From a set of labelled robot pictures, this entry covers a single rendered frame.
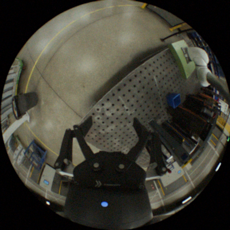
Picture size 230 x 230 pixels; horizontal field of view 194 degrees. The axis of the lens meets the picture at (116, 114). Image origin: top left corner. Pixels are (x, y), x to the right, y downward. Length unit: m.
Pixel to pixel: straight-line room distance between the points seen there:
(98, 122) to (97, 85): 0.76
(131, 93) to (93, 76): 0.84
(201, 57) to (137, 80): 0.68
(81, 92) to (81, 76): 0.27
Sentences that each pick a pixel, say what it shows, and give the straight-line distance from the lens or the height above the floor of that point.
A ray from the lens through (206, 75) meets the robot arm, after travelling 0.81.
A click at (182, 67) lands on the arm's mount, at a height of 0.74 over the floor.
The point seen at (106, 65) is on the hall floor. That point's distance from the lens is 1.20.
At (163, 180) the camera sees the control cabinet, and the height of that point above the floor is 1.21.
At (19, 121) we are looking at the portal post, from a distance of 2.87.
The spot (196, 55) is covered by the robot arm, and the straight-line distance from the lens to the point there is 0.85.
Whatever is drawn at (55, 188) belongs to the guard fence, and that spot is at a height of 1.57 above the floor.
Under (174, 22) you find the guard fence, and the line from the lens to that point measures 2.90.
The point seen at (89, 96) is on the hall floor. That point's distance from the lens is 1.20.
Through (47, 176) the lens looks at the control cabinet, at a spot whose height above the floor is 0.95.
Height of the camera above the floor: 1.15
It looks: 65 degrees down
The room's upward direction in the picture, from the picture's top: 164 degrees clockwise
